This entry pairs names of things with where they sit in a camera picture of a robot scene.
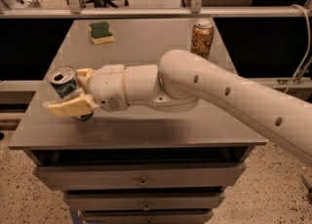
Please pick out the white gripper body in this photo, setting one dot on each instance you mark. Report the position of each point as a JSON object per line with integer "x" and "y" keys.
{"x": 106, "y": 87}

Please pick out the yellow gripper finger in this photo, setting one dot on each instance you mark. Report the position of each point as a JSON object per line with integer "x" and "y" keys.
{"x": 83, "y": 76}
{"x": 73, "y": 105}

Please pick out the blue silver redbull can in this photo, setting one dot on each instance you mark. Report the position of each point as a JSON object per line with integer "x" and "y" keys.
{"x": 63, "y": 79}

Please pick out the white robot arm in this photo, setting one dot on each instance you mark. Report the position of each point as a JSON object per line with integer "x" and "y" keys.
{"x": 176, "y": 84}

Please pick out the gold soda can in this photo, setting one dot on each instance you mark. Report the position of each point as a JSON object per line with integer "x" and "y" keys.
{"x": 202, "y": 38}

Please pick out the green yellow sponge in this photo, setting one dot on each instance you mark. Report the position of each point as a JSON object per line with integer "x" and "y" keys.
{"x": 100, "y": 32}

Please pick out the grey drawer cabinet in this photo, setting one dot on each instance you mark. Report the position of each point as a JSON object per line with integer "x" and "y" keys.
{"x": 137, "y": 136}

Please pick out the middle grey drawer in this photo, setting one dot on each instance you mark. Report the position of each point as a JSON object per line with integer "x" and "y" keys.
{"x": 144, "y": 201}

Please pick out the grey drawer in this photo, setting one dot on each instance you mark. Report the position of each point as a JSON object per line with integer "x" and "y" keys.
{"x": 148, "y": 176}
{"x": 144, "y": 201}
{"x": 149, "y": 217}

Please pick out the bottom grey drawer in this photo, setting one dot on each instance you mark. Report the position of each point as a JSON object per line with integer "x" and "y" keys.
{"x": 149, "y": 217}

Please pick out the top grey drawer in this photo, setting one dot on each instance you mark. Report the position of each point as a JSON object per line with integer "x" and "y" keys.
{"x": 148, "y": 176}

